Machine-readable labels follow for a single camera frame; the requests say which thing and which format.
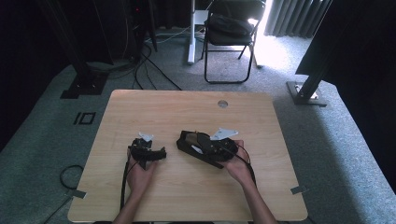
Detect grey curtain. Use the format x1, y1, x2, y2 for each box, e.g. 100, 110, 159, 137
264, 0, 332, 39

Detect dark computer tower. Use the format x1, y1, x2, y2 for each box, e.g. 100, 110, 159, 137
122, 0, 158, 62

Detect white floor cable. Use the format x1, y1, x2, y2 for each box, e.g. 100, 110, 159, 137
144, 25, 201, 45

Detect black sunglasses case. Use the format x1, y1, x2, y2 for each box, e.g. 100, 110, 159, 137
176, 130, 233, 170

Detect black metal stand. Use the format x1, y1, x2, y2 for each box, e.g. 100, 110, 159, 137
40, 0, 110, 100
286, 40, 340, 108

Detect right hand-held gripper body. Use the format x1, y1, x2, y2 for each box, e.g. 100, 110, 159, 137
205, 127, 240, 163

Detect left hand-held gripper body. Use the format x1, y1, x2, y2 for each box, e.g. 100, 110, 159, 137
133, 132, 157, 171

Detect left hand-held gripper cable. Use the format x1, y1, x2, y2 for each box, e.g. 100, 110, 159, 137
120, 152, 138, 211

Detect person's right hand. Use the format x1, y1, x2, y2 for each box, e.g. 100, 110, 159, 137
221, 139, 255, 189

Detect grey tape piece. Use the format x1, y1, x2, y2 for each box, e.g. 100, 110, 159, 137
68, 189, 88, 200
290, 185, 308, 196

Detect black looped floor cable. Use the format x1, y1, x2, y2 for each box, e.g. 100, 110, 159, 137
59, 164, 85, 191

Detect black folding chair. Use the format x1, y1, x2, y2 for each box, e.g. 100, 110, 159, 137
204, 0, 267, 85

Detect white desk leg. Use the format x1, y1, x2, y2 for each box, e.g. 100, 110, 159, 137
186, 0, 209, 65

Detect black floor cables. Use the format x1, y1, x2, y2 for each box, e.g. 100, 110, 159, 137
133, 43, 183, 91

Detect black curtain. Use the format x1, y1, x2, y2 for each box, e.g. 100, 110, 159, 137
295, 0, 396, 190

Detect person's left hand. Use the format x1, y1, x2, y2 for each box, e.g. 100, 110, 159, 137
126, 148, 159, 196

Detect black bag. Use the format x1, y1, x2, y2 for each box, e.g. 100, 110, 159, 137
206, 13, 255, 38

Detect black floor tape mark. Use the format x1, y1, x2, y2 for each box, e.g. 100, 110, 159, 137
73, 111, 97, 126

